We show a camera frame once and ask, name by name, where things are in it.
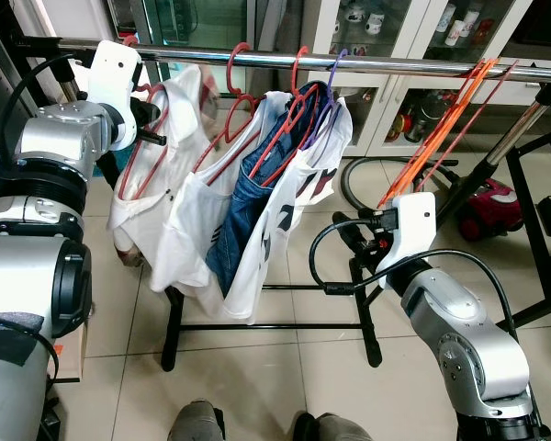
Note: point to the red plastic hanger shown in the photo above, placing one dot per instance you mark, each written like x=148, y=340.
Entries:
x=296, y=73
x=145, y=161

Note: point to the white polo shirt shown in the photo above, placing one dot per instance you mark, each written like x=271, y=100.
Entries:
x=165, y=184

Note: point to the purple hanger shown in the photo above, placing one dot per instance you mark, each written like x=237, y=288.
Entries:
x=331, y=73

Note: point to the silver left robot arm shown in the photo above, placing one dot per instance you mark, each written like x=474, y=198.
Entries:
x=60, y=138

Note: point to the thin pink hanger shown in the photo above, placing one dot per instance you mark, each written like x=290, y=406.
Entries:
x=468, y=124

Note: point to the magenta vacuum cleaner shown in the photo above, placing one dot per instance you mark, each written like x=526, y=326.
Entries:
x=491, y=211

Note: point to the blue jeans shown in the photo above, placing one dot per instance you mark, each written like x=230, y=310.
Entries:
x=243, y=211

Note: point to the white glass door cabinet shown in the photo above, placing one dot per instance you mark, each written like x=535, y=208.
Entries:
x=386, y=92

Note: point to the metal clothes rack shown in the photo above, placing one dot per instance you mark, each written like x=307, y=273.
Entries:
x=395, y=64

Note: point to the grey robot right foot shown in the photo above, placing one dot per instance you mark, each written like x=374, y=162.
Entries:
x=335, y=430

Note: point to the grey robot foot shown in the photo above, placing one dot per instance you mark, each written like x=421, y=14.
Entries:
x=195, y=424
x=335, y=430

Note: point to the flat cardboard box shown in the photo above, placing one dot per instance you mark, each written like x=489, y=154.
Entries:
x=72, y=354

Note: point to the grey robot left foot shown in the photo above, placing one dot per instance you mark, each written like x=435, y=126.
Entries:
x=195, y=424

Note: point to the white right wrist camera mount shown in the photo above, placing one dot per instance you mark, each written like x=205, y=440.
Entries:
x=413, y=225

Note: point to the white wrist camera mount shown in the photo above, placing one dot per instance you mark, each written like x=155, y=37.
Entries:
x=413, y=225
x=115, y=73

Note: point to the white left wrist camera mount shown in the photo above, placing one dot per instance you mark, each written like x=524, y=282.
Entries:
x=115, y=73

